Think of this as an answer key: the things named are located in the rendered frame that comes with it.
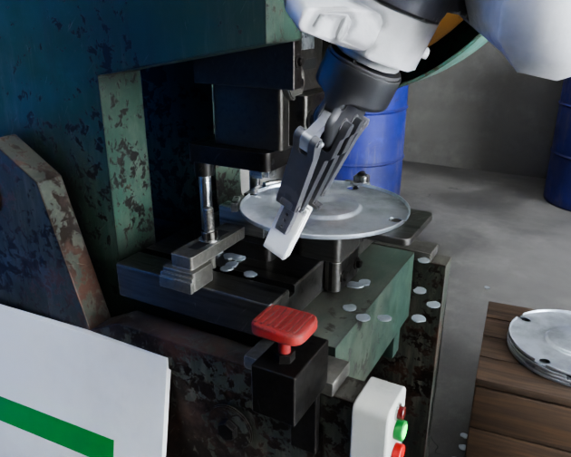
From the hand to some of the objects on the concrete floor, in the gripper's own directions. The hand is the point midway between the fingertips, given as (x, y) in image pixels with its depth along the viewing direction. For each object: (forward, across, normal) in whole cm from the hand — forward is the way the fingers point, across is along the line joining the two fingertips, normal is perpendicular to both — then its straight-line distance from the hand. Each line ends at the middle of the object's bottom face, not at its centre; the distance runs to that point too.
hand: (286, 227), depth 63 cm
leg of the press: (+95, +6, -3) cm, 96 cm away
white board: (+100, -2, +8) cm, 101 cm away
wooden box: (+66, +81, -64) cm, 123 cm away
